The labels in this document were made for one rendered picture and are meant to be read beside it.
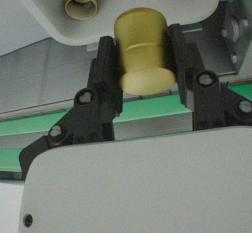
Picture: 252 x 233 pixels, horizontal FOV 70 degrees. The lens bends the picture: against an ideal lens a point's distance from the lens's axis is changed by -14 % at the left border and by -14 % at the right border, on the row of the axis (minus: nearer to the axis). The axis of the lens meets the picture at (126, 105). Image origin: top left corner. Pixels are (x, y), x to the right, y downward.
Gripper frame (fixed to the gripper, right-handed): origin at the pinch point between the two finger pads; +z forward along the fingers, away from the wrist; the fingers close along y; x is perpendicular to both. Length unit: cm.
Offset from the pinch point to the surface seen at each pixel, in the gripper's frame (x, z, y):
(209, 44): -8.7, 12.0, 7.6
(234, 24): -3.4, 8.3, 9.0
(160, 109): -12.5, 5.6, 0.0
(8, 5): 1.9, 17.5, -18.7
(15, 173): -34, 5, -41
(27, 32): -4.7, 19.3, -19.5
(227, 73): -10.1, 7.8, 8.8
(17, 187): -32.0, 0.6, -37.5
